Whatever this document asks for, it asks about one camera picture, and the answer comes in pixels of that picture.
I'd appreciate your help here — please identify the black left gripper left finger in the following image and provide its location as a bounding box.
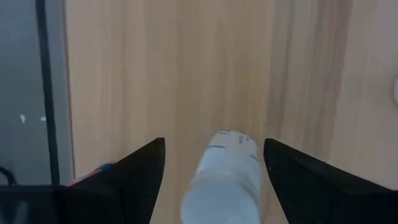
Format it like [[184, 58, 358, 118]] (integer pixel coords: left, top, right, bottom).
[[0, 138, 166, 224]]

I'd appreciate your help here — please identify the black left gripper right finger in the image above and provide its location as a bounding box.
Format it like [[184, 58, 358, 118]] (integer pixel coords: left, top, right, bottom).
[[263, 138, 398, 224]]

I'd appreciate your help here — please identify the white bottle blue label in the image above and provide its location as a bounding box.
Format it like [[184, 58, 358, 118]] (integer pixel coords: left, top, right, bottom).
[[180, 129, 264, 224]]

